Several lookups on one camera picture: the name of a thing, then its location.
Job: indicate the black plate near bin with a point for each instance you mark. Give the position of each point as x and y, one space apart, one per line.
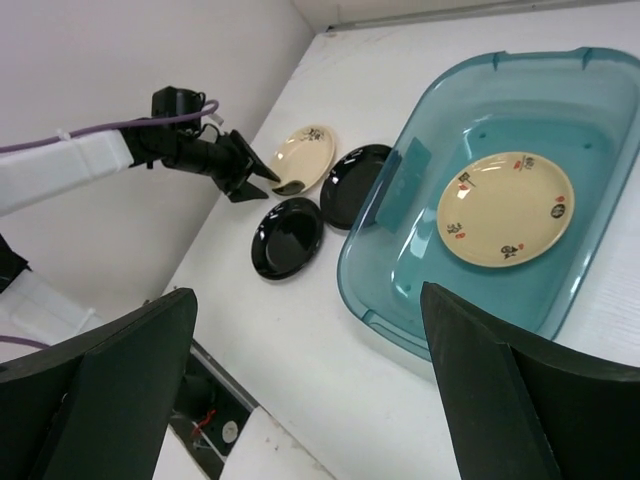
348 183

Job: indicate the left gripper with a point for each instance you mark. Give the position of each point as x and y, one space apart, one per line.
228 160

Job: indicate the black plate front left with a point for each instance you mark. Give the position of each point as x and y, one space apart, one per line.
287 238

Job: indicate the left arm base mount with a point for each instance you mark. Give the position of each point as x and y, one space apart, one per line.
210 411

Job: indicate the beige plate with black brushstroke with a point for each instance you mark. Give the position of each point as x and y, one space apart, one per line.
302 159

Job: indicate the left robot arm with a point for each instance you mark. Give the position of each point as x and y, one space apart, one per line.
36 171

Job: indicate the beige plate with small motifs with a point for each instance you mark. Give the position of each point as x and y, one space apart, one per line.
505 209

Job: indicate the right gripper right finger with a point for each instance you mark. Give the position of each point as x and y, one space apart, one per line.
519 406

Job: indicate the teal transparent plastic bin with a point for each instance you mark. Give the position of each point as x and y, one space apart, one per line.
578 109

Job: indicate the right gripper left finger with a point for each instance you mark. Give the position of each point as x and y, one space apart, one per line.
97 406

